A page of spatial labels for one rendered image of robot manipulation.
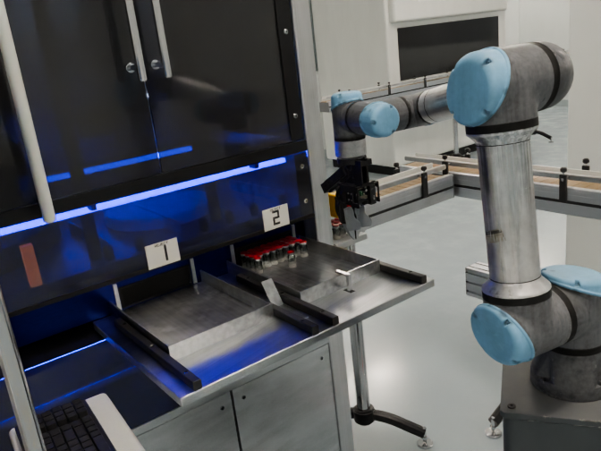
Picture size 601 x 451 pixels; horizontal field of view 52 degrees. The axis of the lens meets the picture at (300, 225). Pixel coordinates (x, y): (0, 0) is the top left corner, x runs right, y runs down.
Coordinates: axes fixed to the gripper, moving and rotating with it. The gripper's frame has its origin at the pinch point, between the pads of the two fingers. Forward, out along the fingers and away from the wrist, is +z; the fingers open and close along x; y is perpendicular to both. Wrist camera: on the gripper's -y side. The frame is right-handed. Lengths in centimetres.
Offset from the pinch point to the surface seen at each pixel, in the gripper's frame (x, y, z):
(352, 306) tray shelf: -12.8, 12.7, 11.6
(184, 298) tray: -37.3, -24.2, 11.4
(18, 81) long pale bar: -66, -16, -47
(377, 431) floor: 38, -40, 100
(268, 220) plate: -9.9, -22.9, -2.2
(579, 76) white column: 143, -21, -21
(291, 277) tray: -11.8, -12.7, 11.4
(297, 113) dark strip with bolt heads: 4.2, -23.6, -29.0
